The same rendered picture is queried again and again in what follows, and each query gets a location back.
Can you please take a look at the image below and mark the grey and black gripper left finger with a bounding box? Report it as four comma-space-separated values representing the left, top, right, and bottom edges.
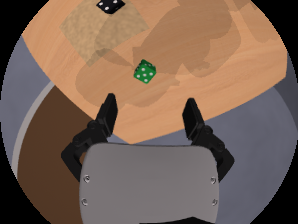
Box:
61, 93, 118, 183

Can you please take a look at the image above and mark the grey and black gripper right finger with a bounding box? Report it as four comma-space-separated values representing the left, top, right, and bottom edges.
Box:
182, 98, 235, 183

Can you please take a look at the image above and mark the green die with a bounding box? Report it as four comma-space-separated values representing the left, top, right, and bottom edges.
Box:
134, 59, 156, 84

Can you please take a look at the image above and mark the tan mat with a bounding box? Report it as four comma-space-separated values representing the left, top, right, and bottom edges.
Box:
59, 0, 149, 67

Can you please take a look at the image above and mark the black die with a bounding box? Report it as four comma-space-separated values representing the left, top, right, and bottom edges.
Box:
96, 0, 125, 14

